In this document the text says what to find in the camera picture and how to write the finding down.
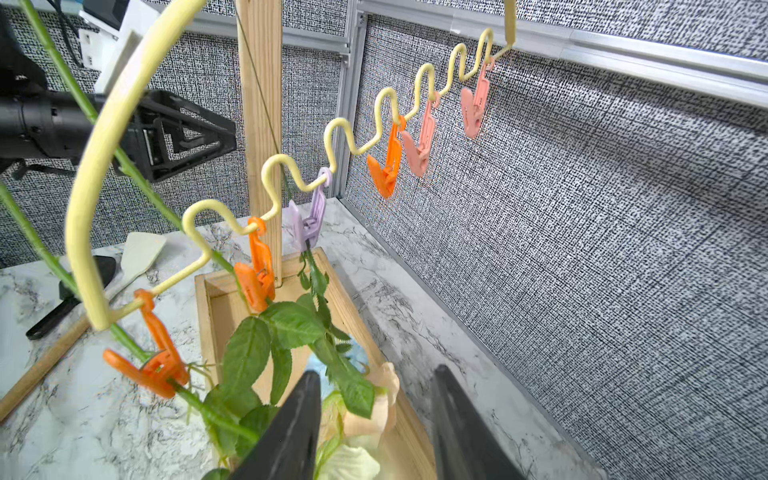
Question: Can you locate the orange clip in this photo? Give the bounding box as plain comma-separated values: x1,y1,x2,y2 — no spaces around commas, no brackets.
103,289,190,399
367,115,407,198
234,217,275,313

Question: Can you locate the pink clip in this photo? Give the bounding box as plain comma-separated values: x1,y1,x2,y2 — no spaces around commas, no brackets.
402,93,441,177
460,60,495,139

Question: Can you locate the yellow plastic clip hanger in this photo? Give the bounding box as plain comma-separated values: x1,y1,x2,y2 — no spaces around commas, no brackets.
64,0,518,332

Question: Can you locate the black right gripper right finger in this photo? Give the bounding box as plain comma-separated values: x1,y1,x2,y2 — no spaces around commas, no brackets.
431,365,524,479

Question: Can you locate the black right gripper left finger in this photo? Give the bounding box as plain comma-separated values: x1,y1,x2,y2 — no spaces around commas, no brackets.
229,371,322,479

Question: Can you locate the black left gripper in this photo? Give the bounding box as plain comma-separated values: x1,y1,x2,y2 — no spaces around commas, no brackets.
120,89,237,183

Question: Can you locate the green leafy sprig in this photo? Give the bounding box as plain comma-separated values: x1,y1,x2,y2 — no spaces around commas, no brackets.
297,247,375,419

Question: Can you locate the black scoop tool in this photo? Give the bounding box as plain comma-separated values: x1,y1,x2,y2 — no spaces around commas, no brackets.
25,255,117,340

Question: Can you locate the white rose with stem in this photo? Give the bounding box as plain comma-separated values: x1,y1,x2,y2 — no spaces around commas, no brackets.
0,179,385,480

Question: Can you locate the wooden hanging rack frame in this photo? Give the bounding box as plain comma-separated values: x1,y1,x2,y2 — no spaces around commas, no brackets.
193,0,439,480

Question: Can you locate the purple clip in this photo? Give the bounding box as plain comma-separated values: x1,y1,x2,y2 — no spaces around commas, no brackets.
288,167,333,252

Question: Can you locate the peach rose with stem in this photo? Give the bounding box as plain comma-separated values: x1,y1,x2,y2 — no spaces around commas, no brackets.
1,33,400,466

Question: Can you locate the orange upper clip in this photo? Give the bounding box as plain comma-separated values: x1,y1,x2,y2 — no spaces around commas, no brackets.
367,115,407,198

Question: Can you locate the orange bottom clip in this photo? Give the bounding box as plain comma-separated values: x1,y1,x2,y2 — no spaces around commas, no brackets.
103,289,190,399

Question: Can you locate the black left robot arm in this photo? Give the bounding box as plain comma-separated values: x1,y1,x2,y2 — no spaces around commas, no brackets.
1,17,237,183

